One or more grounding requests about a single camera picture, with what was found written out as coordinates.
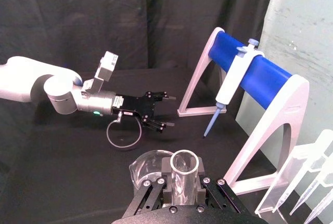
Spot clear glass tube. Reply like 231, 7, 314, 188
170, 150, 201, 205

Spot black hanging curtain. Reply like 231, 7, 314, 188
0, 0, 279, 79

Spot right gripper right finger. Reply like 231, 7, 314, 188
194, 157, 245, 215

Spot white and blue pipette stand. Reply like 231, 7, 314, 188
176, 27, 311, 196

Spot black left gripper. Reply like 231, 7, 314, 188
112, 91, 177, 134

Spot clear glass beaker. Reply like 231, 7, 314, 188
129, 149, 174, 190

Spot clear acrylic tip rack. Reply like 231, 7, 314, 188
254, 128, 333, 224

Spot thin dark gripper cable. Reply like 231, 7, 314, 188
106, 112, 144, 150

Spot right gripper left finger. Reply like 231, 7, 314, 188
124, 157, 174, 216

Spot black table cloth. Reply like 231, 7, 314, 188
0, 67, 333, 224

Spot clear pipette tip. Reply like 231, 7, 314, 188
303, 191, 333, 224
272, 153, 326, 212
289, 174, 332, 216

